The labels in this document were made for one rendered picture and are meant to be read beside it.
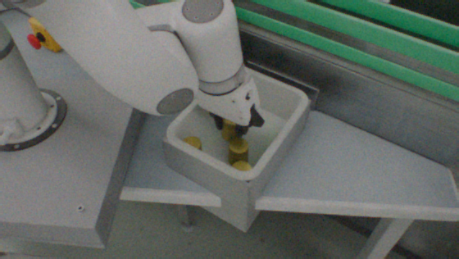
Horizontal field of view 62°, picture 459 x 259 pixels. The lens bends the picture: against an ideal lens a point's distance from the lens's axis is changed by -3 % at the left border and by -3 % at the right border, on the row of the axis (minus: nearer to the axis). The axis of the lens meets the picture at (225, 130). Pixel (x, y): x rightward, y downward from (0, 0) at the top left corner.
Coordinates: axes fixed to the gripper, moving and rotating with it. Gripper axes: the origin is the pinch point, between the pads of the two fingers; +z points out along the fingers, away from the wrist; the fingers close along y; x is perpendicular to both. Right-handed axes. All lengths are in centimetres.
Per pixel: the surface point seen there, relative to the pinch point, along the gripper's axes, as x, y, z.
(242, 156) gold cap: 5.3, -5.3, -1.1
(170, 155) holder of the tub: 10.9, 5.5, -2.0
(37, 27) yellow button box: -2, 53, -1
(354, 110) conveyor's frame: -14.9, -18.0, 5.0
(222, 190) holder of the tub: 11.7, -5.0, -0.1
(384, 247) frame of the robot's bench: -0.5, -35.4, 30.7
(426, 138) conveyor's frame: -14.6, -31.7, 4.4
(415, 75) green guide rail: -19.3, -25.4, -5.2
